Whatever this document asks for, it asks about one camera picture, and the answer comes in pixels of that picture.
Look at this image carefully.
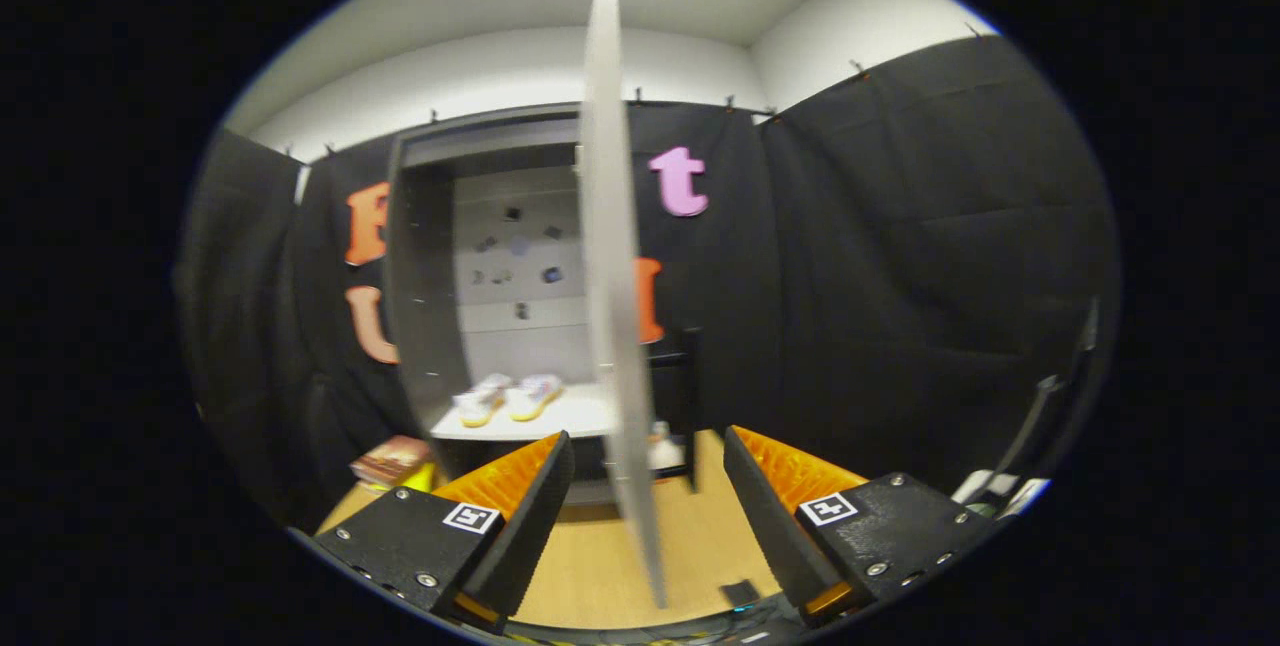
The brown cover book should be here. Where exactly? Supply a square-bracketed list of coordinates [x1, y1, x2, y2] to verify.
[350, 435, 433, 487]

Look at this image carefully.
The white shoe cabinet door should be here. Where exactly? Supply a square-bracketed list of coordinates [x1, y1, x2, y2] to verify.
[578, 0, 703, 610]

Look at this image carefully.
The thin dark pole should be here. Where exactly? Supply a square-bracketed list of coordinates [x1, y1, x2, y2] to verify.
[985, 296, 1101, 502]

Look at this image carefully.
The small white object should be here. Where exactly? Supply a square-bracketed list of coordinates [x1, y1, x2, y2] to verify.
[648, 421, 686, 472]

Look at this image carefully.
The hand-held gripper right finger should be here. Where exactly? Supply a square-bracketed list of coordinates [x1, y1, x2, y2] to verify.
[722, 424, 1001, 627]

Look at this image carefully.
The white striped shoe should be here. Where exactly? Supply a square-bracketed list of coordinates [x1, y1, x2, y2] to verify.
[505, 373, 564, 423]
[452, 373, 513, 428]

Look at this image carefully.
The row of black cloth clips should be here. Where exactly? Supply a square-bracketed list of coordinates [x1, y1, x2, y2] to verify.
[283, 21, 986, 159]

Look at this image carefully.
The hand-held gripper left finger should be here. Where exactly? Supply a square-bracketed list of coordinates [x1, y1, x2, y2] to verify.
[310, 430, 576, 633]

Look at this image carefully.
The black backdrop cloth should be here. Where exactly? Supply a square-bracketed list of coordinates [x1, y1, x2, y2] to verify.
[175, 34, 1121, 537]

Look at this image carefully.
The grey shoe cabinet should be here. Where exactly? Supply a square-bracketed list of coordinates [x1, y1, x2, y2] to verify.
[383, 104, 621, 507]

